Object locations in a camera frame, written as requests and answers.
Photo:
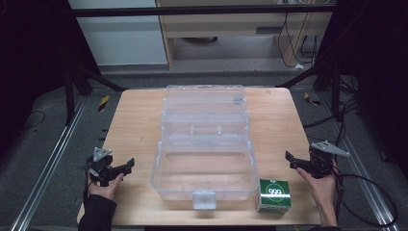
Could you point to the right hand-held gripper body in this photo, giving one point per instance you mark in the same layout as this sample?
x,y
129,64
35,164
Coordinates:
x,y
321,165

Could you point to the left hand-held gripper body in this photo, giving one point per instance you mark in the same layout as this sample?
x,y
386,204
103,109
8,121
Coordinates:
x,y
102,163

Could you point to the person's left hand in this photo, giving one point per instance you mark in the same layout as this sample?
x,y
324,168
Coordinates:
x,y
106,191

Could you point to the person's right hand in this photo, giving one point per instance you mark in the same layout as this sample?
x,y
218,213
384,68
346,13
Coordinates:
x,y
323,191

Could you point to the green and white carton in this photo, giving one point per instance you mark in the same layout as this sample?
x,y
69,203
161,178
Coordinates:
x,y
274,195

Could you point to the yellow and black tape strip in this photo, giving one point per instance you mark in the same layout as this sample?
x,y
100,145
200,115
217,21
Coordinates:
x,y
103,103
311,100

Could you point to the black metal stand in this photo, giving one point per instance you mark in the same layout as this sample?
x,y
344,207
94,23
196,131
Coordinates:
x,y
335,93
69,96

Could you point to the clear plastic storage box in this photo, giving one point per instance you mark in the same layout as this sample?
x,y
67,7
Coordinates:
x,y
205,154

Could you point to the dark curtain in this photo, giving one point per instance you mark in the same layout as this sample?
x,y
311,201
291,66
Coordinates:
x,y
29,64
378,80

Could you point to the white cabinet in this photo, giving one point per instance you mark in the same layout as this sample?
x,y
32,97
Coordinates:
x,y
123,40

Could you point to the light wooden desk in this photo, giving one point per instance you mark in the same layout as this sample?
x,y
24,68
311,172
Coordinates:
x,y
224,27

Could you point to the aluminium floor rail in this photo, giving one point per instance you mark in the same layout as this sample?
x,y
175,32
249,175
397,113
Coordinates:
x,y
45,170
362,173

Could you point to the black horizontal frame bar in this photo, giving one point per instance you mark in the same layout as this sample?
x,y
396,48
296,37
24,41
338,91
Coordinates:
x,y
198,10

